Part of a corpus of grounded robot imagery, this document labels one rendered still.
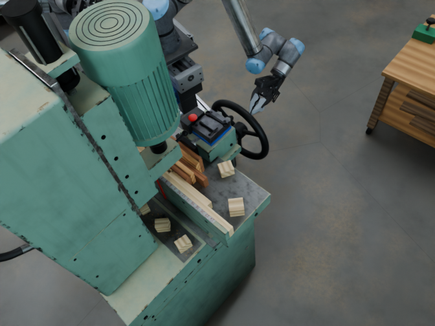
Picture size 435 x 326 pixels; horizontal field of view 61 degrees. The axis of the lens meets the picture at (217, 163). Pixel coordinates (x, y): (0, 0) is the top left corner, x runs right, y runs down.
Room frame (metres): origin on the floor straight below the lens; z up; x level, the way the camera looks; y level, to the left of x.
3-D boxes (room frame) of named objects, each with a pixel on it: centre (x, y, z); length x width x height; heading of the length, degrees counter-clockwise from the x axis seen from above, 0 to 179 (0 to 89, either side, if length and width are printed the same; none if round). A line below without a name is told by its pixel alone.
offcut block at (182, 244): (0.45, 0.16, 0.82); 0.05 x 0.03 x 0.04; 116
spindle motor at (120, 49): (0.67, 0.16, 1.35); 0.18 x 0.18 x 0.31
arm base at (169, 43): (1.45, 0.14, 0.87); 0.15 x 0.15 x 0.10
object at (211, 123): (0.79, 0.02, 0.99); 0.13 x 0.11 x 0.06; 38
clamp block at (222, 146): (0.79, 0.01, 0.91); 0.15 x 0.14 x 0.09; 38
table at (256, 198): (0.74, 0.08, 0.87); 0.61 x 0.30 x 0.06; 38
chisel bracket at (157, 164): (0.65, 0.18, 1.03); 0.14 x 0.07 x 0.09; 128
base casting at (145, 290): (0.59, 0.26, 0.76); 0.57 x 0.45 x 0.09; 128
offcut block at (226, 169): (0.65, -0.02, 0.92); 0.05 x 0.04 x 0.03; 100
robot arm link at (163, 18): (1.46, 0.14, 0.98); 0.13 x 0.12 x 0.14; 142
